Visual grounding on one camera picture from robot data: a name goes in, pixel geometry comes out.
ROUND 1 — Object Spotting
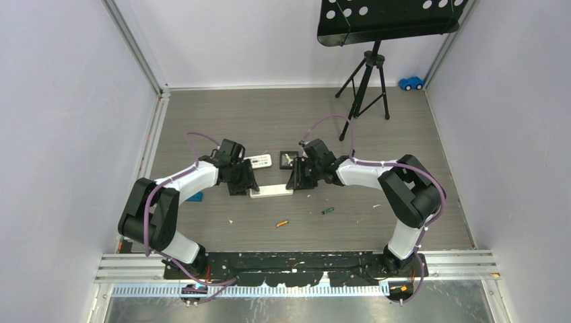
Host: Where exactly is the blue toy car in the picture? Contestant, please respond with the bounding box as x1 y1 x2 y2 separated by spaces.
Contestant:
398 77 424 91

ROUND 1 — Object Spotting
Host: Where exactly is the white remote control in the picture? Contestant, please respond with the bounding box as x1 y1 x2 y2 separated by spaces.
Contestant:
250 184 294 199
245 154 272 170

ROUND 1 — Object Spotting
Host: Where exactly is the purple cable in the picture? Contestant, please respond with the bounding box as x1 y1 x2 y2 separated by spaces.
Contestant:
301 112 448 304
142 131 237 304

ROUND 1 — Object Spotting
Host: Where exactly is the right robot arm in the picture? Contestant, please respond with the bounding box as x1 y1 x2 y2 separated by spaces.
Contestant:
286 139 446 277

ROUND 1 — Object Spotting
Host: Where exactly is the blue toy brick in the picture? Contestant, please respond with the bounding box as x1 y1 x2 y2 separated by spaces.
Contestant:
187 192 203 202

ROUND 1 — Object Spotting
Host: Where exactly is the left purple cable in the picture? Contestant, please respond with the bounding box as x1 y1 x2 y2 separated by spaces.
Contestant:
142 131 237 304

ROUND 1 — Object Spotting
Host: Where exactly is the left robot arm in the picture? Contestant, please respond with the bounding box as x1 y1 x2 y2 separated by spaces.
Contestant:
118 139 260 279

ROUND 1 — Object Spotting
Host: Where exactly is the black framed display case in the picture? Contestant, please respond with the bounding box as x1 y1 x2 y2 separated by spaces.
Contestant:
279 151 299 170

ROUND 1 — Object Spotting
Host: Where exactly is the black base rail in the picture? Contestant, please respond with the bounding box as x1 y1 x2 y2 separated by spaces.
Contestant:
163 250 428 287

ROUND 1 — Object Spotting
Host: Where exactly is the black music stand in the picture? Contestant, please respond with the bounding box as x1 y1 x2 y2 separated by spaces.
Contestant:
316 1 467 121

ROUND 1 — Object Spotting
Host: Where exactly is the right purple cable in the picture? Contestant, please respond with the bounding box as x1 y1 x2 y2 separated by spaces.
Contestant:
301 112 448 304

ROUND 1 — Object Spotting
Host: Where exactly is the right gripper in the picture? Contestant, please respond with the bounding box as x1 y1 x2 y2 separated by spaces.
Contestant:
287 157 323 191

